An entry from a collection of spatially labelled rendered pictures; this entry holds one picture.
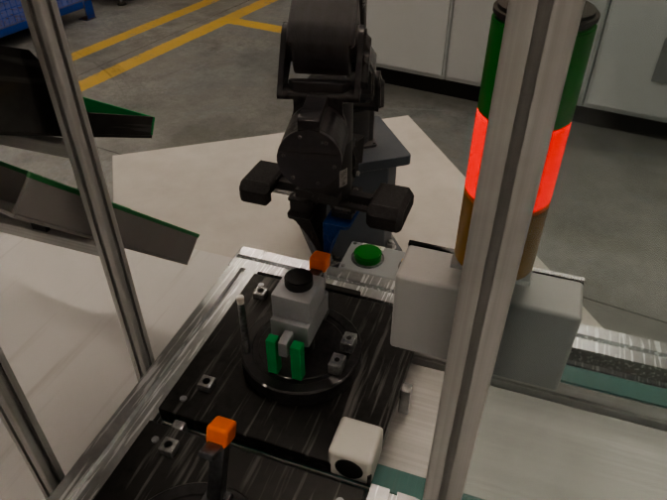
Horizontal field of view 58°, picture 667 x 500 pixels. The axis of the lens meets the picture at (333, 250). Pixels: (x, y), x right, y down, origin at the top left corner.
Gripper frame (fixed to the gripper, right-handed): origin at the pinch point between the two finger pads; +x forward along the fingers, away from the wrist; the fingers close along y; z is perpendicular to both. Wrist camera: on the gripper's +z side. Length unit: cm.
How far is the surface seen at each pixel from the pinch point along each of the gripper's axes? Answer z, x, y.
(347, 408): -13.8, 12.2, -7.5
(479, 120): -21.5, -26.6, -17.0
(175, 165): 42, 23, 50
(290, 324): -11.8, 3.8, -0.3
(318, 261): -3.2, 1.9, -0.2
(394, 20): 299, 69, 69
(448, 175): 57, 23, -6
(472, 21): 293, 63, 22
